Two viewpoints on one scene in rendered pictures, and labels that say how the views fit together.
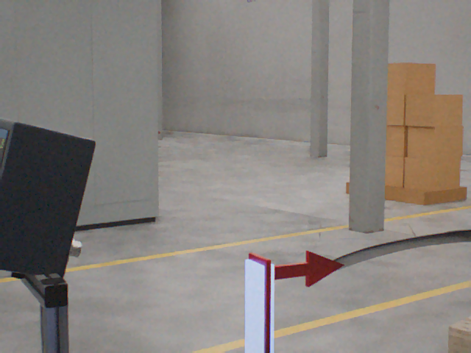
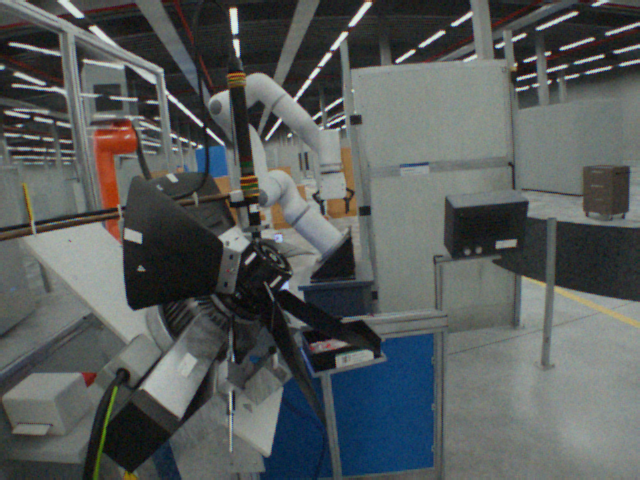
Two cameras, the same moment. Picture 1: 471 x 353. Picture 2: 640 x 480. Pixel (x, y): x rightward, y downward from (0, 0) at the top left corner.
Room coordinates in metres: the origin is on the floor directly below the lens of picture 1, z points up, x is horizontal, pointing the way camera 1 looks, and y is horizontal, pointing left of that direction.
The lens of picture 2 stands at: (1.22, -1.05, 1.42)
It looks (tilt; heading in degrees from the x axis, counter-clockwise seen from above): 12 degrees down; 120
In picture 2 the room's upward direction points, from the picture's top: 6 degrees counter-clockwise
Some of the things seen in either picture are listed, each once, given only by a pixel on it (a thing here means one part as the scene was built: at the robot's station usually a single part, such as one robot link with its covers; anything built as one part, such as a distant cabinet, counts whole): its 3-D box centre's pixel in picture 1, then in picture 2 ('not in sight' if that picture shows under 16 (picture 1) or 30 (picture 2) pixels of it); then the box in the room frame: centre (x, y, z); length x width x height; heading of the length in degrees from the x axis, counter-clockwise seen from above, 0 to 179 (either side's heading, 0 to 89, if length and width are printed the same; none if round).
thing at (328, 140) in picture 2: not in sight; (328, 147); (0.53, 0.32, 1.46); 0.09 x 0.08 x 0.13; 120
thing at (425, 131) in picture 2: not in sight; (441, 192); (0.66, 1.72, 1.10); 1.21 x 0.06 x 2.20; 27
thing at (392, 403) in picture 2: not in sight; (331, 416); (0.56, 0.05, 0.45); 0.82 x 0.02 x 0.66; 27
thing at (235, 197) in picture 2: not in sight; (249, 210); (0.63, -0.33, 1.32); 0.09 x 0.07 x 0.10; 62
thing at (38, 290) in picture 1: (36, 275); (467, 257); (1.03, 0.29, 1.04); 0.24 x 0.03 x 0.03; 27
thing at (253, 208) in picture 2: not in sight; (244, 144); (0.63, -0.32, 1.48); 0.04 x 0.04 x 0.46
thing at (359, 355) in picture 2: not in sight; (340, 345); (0.69, -0.07, 0.85); 0.22 x 0.17 x 0.07; 43
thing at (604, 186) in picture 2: not in sight; (607, 192); (2.66, 6.56, 0.45); 0.68 x 0.47 x 0.90; 132
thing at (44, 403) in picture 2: not in sight; (44, 405); (0.20, -0.75, 0.92); 0.17 x 0.16 x 0.11; 27
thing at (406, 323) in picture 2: not in sight; (320, 332); (0.56, 0.05, 0.82); 0.90 x 0.04 x 0.08; 27
